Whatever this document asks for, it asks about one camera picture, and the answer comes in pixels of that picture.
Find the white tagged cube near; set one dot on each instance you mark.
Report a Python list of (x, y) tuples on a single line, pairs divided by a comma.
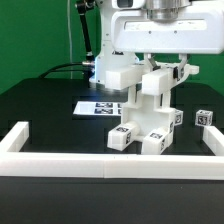
[(178, 117)]

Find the white chair back frame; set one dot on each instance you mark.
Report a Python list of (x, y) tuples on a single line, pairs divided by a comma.
[(140, 81)]

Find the white U-shaped fence frame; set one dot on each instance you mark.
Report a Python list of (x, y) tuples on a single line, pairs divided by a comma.
[(15, 162)]

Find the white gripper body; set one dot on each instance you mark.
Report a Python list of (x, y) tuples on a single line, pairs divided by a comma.
[(199, 29)]

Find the white tagged cube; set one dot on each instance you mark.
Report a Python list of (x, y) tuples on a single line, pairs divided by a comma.
[(203, 118), (178, 117)]

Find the white chair seat block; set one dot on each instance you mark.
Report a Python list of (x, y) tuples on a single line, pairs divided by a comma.
[(149, 116)]

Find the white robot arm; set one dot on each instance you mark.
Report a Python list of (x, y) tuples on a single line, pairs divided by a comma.
[(157, 10)]

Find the white tagged cube far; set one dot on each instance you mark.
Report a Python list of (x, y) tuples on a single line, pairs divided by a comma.
[(203, 118)]

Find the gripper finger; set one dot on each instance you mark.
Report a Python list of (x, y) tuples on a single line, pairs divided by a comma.
[(151, 63), (178, 71)]

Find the white tag marker sheet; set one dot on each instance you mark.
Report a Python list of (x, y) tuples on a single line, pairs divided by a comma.
[(98, 108)]

